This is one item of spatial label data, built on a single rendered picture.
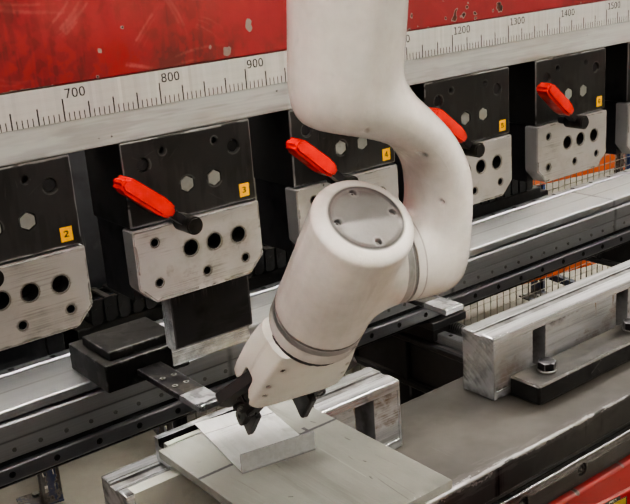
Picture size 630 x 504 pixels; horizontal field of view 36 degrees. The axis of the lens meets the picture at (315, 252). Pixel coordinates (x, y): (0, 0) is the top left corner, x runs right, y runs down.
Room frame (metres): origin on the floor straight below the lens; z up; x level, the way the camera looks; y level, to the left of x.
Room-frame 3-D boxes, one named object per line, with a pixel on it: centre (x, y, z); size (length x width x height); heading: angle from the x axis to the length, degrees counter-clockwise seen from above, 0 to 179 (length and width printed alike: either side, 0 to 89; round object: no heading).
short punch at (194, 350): (1.01, 0.12, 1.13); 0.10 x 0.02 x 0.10; 127
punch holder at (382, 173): (1.11, -0.02, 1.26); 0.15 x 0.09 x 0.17; 127
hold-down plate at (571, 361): (1.32, -0.40, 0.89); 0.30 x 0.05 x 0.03; 127
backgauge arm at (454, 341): (1.67, -0.13, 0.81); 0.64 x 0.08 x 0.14; 37
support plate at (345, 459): (0.89, 0.03, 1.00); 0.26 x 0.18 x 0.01; 37
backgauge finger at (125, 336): (1.14, 0.21, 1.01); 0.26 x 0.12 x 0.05; 37
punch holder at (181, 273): (0.99, 0.14, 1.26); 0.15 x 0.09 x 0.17; 127
